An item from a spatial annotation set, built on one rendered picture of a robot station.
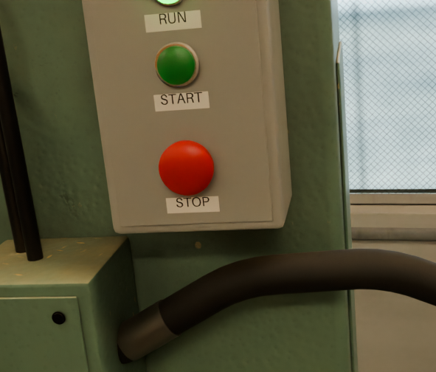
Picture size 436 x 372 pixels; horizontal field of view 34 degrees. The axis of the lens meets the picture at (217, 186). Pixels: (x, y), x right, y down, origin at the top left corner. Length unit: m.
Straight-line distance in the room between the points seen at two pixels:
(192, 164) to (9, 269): 0.14
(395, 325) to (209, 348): 1.54
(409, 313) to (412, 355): 0.12
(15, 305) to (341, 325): 0.21
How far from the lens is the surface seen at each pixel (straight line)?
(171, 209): 0.40
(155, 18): 0.39
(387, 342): 2.05
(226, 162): 0.39
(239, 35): 0.38
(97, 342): 0.43
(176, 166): 0.39
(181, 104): 0.39
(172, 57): 0.38
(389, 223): 1.91
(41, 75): 0.48
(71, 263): 0.45
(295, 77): 0.44
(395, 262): 0.43
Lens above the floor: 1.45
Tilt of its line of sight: 15 degrees down
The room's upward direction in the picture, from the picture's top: 6 degrees counter-clockwise
